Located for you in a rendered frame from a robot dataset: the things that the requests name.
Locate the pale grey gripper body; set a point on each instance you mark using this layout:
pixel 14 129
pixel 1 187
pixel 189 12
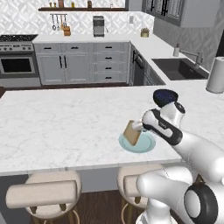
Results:
pixel 137 126

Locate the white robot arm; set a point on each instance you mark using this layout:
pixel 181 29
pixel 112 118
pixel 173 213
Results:
pixel 198 151

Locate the light blue plate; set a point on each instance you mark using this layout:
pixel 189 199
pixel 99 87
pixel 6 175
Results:
pixel 145 143

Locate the brown toast slice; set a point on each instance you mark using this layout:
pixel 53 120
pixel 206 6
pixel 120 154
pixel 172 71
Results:
pixel 131 133

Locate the grey cupboards under sink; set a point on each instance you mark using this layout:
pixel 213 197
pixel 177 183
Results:
pixel 154 77

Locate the beige round bar stool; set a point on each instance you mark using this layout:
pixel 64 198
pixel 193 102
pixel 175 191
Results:
pixel 43 193
pixel 128 182

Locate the black dishwasher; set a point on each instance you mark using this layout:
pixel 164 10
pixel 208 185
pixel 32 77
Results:
pixel 138 68

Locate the dark sink basin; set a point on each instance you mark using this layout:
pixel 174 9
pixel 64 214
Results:
pixel 178 69

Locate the white soap dispenser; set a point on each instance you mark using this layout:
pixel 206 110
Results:
pixel 176 51

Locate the grey base cupboard run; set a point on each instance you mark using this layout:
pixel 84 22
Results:
pixel 81 62

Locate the silver sink tap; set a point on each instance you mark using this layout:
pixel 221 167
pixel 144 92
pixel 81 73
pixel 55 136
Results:
pixel 198 58

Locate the white paper towel roll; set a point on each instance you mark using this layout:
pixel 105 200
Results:
pixel 216 75

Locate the small potted plant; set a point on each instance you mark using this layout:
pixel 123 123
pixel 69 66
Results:
pixel 144 32

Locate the wooden knife block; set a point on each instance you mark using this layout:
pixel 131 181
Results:
pixel 67 31

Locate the small brown jar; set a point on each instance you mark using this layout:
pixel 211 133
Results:
pixel 89 4

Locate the stainless steel range oven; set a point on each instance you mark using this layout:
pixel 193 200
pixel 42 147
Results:
pixel 17 61

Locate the small yellow bottle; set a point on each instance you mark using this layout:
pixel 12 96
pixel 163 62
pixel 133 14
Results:
pixel 72 4

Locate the white wall outlet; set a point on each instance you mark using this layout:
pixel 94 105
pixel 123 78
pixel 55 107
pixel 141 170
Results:
pixel 131 19

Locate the grey wall cupboards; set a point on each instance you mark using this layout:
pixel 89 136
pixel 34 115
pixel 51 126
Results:
pixel 180 11

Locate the dark wooden wall shelf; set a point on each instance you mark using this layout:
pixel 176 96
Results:
pixel 81 9

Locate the rail with hanging tools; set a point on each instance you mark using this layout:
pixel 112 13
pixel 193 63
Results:
pixel 57 21

